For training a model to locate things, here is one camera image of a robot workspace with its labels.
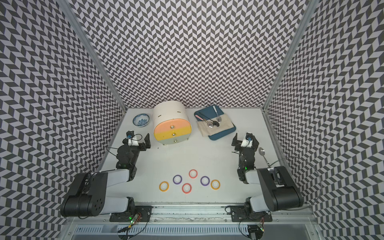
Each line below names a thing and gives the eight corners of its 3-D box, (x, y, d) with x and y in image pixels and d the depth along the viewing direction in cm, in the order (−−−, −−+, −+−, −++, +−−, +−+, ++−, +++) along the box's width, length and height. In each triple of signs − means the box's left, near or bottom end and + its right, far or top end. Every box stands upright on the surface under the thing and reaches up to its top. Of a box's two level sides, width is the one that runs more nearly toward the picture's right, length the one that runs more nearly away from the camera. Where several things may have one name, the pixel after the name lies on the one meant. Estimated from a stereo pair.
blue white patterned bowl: (133, 127, 108) (131, 123, 104) (137, 116, 115) (135, 112, 111) (147, 127, 108) (146, 123, 104) (151, 116, 115) (149, 112, 111)
